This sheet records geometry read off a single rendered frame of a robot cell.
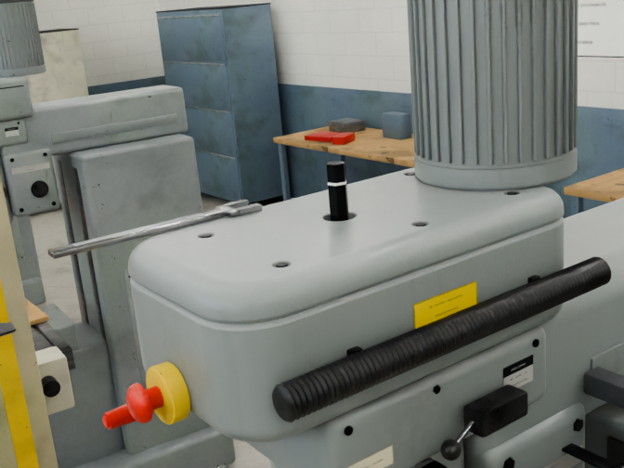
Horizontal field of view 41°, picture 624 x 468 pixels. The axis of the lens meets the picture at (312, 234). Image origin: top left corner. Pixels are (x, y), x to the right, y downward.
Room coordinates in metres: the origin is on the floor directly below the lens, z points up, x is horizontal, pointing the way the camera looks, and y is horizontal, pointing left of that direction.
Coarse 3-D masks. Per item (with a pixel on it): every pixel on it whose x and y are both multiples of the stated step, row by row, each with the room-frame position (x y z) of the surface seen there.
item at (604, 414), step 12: (600, 408) 1.05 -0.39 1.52; (612, 408) 1.05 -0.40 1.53; (588, 420) 1.04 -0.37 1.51; (600, 420) 1.03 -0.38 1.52; (612, 420) 1.02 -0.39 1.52; (588, 432) 1.04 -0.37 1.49; (600, 432) 1.03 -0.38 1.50; (612, 432) 1.01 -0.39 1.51; (588, 444) 1.04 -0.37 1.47; (600, 444) 1.03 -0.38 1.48; (612, 444) 1.01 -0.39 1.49; (612, 456) 1.00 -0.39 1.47
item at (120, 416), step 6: (120, 408) 0.82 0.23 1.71; (126, 408) 0.82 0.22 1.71; (108, 414) 0.81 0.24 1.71; (114, 414) 0.81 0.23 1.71; (120, 414) 0.81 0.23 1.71; (126, 414) 0.81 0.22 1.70; (102, 420) 0.81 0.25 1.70; (108, 420) 0.81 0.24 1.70; (114, 420) 0.81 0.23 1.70; (120, 420) 0.81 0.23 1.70; (126, 420) 0.81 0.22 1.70; (132, 420) 0.82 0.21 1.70; (108, 426) 0.81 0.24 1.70; (114, 426) 0.81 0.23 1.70
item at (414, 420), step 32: (480, 352) 0.84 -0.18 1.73; (512, 352) 0.86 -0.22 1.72; (544, 352) 0.89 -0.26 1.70; (416, 384) 0.78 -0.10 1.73; (448, 384) 0.80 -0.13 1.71; (480, 384) 0.83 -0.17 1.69; (512, 384) 0.86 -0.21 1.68; (544, 384) 0.89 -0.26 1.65; (352, 416) 0.73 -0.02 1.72; (384, 416) 0.75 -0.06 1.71; (416, 416) 0.77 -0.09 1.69; (448, 416) 0.80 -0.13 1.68; (256, 448) 0.83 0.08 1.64; (288, 448) 0.77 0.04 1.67; (320, 448) 0.72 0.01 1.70; (352, 448) 0.72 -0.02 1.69; (384, 448) 0.75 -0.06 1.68; (416, 448) 0.77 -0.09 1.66
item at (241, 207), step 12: (228, 204) 0.95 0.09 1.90; (240, 204) 0.95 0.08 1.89; (252, 204) 0.94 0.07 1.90; (192, 216) 0.90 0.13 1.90; (204, 216) 0.90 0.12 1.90; (216, 216) 0.91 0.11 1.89; (144, 228) 0.87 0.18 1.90; (156, 228) 0.87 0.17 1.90; (168, 228) 0.88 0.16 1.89; (84, 240) 0.84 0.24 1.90; (96, 240) 0.84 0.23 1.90; (108, 240) 0.84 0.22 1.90; (120, 240) 0.85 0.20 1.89; (48, 252) 0.82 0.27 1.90; (60, 252) 0.81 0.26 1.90; (72, 252) 0.82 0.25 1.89
